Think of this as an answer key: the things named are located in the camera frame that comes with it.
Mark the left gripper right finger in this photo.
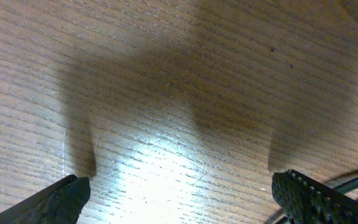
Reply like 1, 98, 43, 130
272, 170, 358, 224

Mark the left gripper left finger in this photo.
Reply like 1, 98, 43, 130
0, 174, 91, 224

